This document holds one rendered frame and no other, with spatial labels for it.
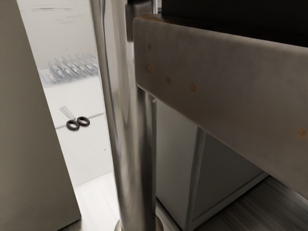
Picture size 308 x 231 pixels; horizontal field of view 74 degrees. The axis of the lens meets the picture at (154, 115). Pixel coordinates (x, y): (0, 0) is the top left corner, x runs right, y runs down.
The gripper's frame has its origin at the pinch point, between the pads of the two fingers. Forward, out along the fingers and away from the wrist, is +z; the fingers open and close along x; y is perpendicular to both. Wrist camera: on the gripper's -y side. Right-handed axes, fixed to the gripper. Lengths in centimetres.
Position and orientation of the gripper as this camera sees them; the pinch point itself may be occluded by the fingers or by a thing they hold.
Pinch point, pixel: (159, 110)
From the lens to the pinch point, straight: 45.9
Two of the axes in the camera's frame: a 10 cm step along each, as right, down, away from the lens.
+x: -8.3, 2.8, -4.7
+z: 0.0, 8.6, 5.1
